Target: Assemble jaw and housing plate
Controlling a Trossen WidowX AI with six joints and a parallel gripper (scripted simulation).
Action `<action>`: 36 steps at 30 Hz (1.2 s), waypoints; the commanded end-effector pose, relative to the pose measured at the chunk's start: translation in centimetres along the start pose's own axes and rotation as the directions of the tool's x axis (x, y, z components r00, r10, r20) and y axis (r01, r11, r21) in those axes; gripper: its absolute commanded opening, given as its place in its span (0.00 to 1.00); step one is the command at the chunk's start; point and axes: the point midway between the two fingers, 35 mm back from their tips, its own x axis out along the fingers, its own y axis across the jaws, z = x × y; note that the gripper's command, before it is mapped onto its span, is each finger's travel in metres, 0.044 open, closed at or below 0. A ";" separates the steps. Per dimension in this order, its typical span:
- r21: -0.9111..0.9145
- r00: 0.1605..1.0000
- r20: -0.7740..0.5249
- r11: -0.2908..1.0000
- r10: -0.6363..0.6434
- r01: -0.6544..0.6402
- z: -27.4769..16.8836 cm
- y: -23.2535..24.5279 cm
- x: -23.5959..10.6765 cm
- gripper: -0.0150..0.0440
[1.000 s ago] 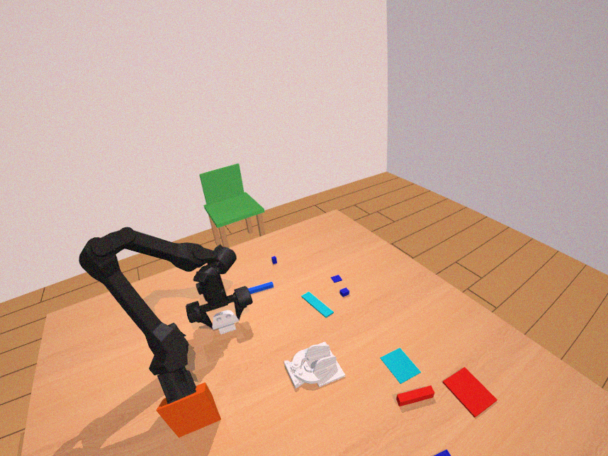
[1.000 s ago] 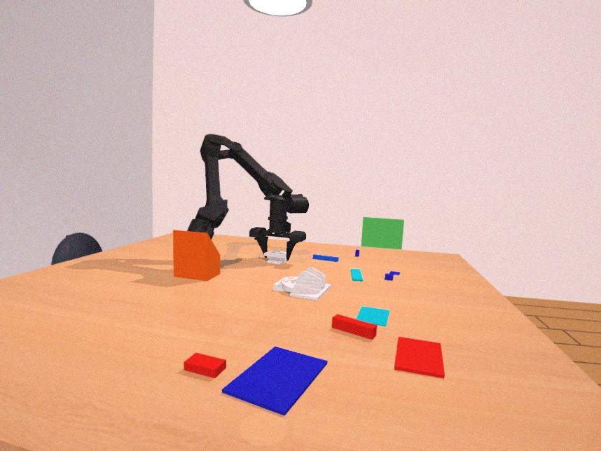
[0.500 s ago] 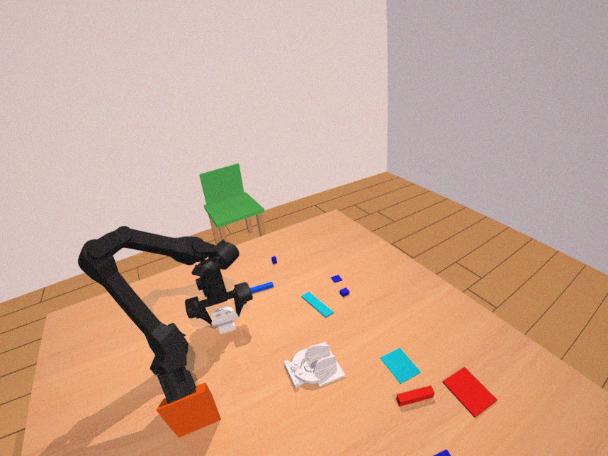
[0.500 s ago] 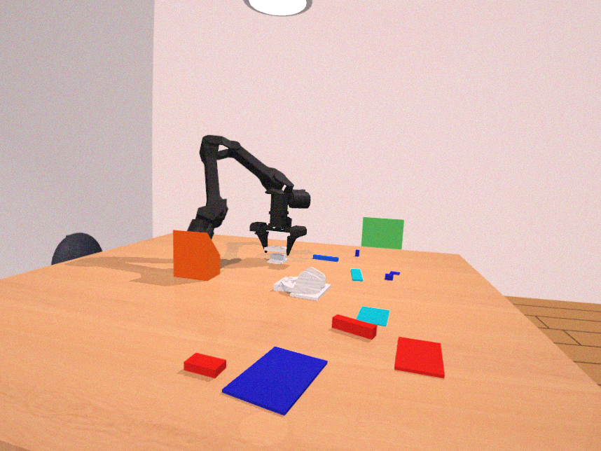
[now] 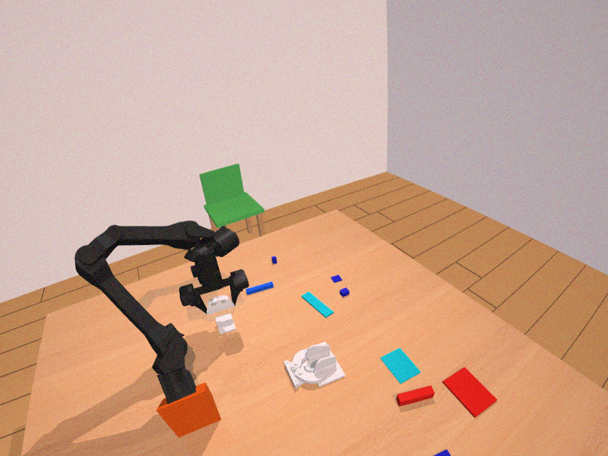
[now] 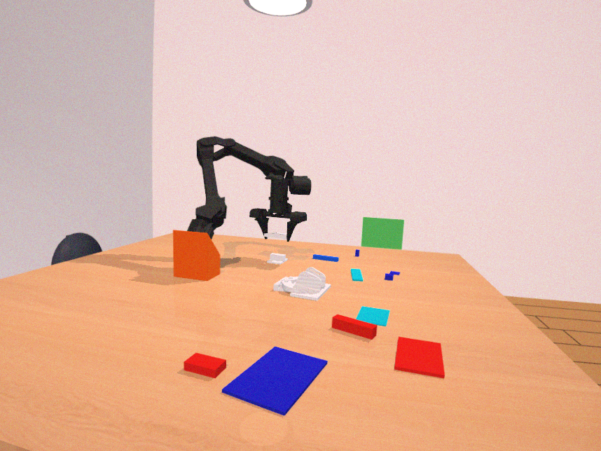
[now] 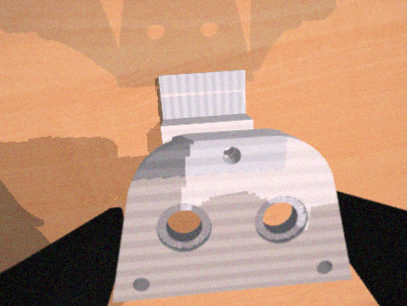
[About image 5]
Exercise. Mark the teal flat rectangular plate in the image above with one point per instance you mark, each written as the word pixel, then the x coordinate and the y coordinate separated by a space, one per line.
pixel 400 365

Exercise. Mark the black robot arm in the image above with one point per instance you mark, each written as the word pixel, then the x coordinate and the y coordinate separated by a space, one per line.
pixel 166 341

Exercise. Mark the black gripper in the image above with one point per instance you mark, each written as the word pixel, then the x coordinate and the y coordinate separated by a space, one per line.
pixel 212 281

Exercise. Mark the teal flat bar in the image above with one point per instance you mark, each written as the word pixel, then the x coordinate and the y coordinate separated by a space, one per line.
pixel 317 304

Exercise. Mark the blue flat bar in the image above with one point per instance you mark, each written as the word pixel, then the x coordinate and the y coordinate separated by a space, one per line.
pixel 258 288

